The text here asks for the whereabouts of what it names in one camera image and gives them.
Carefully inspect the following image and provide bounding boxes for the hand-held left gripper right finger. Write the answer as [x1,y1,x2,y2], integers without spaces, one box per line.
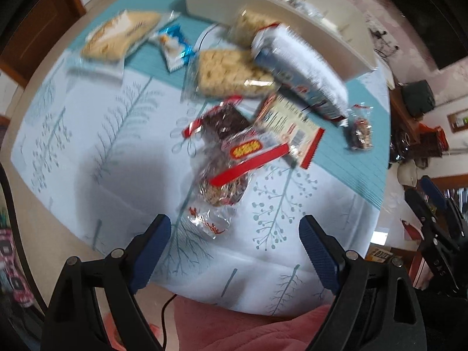
[298,214,428,351]

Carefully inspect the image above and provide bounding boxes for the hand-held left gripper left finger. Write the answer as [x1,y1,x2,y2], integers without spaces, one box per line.
[39,214,172,351]

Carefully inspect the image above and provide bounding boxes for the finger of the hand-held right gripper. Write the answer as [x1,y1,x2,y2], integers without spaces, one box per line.
[420,175,468,235]
[404,188,438,237]

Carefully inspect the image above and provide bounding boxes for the small clear nut bar packet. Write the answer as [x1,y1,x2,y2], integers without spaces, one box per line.
[345,104,375,152]

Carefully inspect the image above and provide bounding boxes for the red label nut bar packet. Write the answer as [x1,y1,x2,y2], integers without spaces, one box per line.
[186,128,291,242]

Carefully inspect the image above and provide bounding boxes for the beige packet red edges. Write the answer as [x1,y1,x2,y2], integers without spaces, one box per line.
[254,93,326,171]

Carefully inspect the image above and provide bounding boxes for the dark brown red packet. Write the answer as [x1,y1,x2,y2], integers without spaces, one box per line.
[185,97,253,145]

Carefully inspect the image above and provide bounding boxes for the blue white biscuit packet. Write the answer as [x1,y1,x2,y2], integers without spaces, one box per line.
[250,24,350,127]

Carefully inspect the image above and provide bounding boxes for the white plastic storage bin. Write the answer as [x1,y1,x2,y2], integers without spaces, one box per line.
[183,0,379,81]

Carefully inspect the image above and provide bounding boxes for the clear cracker packet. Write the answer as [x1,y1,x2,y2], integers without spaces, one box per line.
[181,46,280,101]

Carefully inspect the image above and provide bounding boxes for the small blue snack packet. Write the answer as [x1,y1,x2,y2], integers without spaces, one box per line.
[152,25,194,74]

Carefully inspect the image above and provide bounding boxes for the toast bread packet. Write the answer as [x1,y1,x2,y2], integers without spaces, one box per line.
[68,9,181,79]

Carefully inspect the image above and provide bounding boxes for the clear bag yellow puffs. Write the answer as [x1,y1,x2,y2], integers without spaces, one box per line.
[227,9,282,48]

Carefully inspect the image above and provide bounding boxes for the white pot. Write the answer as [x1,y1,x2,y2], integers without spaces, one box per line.
[397,163,420,188]

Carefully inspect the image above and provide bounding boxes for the black ceramic urn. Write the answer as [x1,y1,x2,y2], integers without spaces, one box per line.
[388,132,414,166]

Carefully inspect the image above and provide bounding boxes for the wooden television cabinet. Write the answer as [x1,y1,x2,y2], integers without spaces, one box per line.
[388,88,422,147]

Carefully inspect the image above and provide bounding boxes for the dark green appliance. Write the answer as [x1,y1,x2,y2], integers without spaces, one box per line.
[401,80,436,118]

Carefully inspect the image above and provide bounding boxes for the pink fleece garment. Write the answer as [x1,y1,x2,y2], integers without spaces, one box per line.
[106,295,331,351]

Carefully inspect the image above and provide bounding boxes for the pink patterned shoe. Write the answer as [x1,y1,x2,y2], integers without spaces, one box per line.
[0,227,34,305]

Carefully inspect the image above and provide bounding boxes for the tree print tablecloth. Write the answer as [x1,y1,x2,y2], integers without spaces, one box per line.
[11,0,390,317]

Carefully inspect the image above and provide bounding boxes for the wooden door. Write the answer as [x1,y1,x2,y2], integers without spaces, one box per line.
[0,0,87,89]

